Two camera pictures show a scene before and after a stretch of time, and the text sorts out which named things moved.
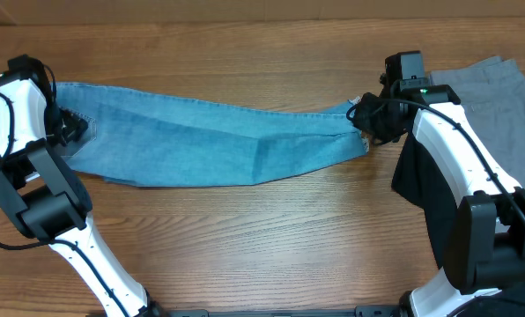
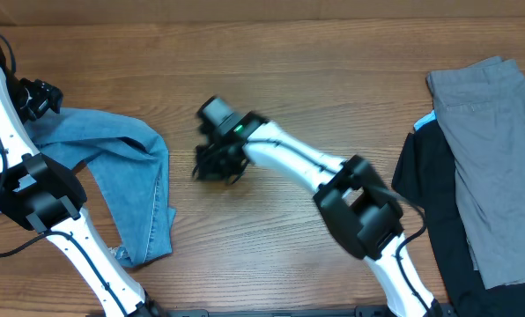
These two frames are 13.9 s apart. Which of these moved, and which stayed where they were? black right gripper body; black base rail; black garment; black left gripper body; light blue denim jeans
Moved: black right gripper body; light blue denim jeans; black left gripper body
Stayed: black base rail; black garment
